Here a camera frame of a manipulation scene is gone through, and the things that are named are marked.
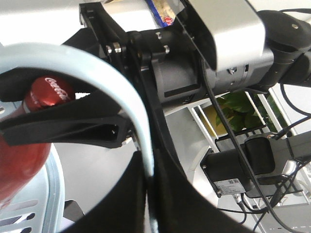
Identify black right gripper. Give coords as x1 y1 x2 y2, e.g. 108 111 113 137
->
66 2 216 105

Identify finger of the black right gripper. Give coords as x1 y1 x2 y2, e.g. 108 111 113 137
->
0 97 129 149
0 67 49 102

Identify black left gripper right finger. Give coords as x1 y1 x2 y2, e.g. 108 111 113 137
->
153 150 250 233

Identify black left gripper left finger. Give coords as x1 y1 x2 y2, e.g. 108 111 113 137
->
63 151 147 233

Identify light blue plastic basket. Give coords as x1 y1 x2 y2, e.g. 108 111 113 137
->
0 43 159 233

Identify red coke can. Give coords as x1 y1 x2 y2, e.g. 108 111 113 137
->
0 76 75 209

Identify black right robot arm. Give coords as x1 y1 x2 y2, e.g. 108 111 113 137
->
0 3 311 148

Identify blue chip bag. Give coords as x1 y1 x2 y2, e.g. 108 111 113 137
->
146 0 175 27

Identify green potted plant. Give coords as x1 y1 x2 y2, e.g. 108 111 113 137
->
217 91 276 132

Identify black cable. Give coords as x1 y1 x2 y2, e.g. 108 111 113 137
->
174 17 302 233

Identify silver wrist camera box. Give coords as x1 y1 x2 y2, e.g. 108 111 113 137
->
170 0 275 73

